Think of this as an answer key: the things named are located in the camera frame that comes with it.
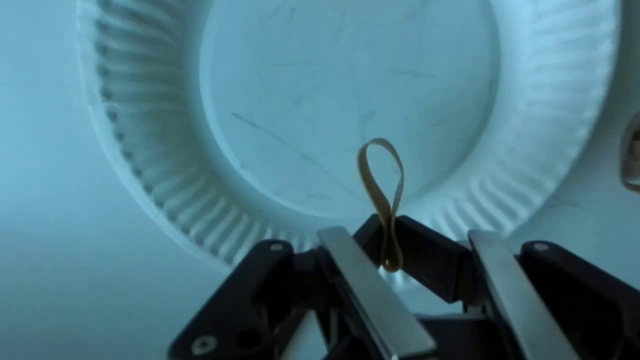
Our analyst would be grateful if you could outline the tan rubber band bottom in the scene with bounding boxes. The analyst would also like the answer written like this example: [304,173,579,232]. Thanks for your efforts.
[356,138,407,272]

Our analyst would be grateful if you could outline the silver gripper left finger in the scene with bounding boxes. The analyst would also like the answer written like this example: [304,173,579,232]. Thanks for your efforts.
[318,229,438,360]

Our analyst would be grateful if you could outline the white paper plate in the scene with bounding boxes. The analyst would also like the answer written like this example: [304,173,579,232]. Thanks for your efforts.
[74,0,622,266]

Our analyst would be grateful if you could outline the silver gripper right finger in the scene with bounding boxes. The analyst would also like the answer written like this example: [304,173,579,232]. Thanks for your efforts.
[468,230,580,360]

